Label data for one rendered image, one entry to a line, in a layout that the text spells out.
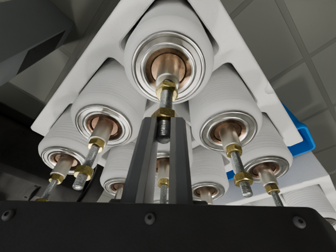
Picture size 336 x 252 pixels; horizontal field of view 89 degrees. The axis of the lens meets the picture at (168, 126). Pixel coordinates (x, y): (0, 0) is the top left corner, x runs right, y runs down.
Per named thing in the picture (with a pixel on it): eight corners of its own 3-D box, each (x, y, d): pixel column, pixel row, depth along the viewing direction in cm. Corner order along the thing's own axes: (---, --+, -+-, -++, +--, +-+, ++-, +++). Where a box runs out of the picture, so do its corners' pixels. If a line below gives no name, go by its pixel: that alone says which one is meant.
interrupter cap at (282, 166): (250, 183, 33) (251, 187, 32) (232, 165, 29) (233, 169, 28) (293, 170, 29) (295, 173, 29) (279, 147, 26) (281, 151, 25)
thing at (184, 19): (171, -22, 27) (168, -14, 13) (208, 27, 31) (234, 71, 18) (134, 27, 31) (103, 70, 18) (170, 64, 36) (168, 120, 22)
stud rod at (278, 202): (267, 175, 27) (291, 228, 22) (272, 177, 28) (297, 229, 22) (262, 178, 28) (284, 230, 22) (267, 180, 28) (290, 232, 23)
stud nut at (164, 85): (166, 102, 16) (166, 107, 15) (152, 90, 15) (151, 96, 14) (181, 88, 15) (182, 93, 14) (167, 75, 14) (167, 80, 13)
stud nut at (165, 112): (164, 130, 13) (164, 138, 12) (147, 118, 12) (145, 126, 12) (183, 116, 12) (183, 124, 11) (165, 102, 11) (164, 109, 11)
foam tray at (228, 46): (166, 152, 66) (164, 198, 53) (69, 84, 48) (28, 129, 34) (268, 93, 48) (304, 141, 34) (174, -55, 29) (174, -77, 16)
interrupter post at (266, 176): (258, 173, 30) (265, 191, 28) (253, 167, 29) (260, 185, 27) (272, 168, 29) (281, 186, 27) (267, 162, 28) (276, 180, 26)
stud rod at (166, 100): (167, 87, 17) (164, 147, 11) (160, 81, 16) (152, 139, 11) (175, 80, 16) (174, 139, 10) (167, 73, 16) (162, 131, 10)
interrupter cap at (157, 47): (168, 8, 14) (168, 9, 14) (219, 70, 18) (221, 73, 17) (117, 69, 18) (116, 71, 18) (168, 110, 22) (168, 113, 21)
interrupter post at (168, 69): (168, 52, 17) (167, 66, 14) (184, 69, 18) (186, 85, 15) (152, 69, 18) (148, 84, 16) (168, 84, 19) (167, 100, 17)
